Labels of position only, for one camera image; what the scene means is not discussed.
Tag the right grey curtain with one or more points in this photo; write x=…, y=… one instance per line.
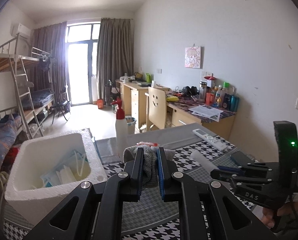
x=114, y=52

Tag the black folding chair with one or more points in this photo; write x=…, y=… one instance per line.
x=62, y=106

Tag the white face mask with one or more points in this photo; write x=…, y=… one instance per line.
x=71, y=169

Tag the white foam roll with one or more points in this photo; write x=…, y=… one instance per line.
x=203, y=161

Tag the waste bin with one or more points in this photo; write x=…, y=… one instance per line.
x=131, y=122

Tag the blue face mask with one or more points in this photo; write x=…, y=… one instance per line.
x=50, y=178

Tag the smiley wooden chair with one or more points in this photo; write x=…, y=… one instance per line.
x=156, y=109

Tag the papers on desk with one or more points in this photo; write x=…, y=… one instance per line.
x=207, y=111

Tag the black phone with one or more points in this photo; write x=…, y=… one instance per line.
x=241, y=159

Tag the red snack packet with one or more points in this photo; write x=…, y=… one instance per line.
x=150, y=144

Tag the blue orange quilt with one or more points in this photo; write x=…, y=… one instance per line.
x=9, y=126

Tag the white red pump bottle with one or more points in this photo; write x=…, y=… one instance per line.
x=121, y=128

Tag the wooden desk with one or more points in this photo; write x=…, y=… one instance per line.
x=134, y=100

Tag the black headphones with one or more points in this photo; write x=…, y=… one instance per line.
x=190, y=91

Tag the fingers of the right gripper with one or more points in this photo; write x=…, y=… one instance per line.
x=226, y=174

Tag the white styrofoam box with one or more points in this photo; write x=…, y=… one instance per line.
x=48, y=168

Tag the white remote control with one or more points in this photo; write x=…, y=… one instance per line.
x=213, y=141

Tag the pink cartoon wall picture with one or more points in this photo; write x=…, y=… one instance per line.
x=193, y=57

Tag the air conditioner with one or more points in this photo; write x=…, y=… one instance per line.
x=21, y=30

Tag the metal bunk bed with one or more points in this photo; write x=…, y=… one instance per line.
x=29, y=104

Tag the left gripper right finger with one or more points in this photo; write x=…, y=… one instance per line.
x=169, y=186

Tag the teal can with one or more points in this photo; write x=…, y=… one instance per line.
x=234, y=103

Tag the left grey curtain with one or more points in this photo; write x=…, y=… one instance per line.
x=51, y=70

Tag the grey sock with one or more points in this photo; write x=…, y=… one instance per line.
x=150, y=174

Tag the grey curtain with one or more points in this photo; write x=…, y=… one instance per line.
x=114, y=52
x=51, y=70

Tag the right hand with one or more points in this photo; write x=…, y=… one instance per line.
x=285, y=210

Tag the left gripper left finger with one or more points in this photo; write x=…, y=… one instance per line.
x=134, y=168

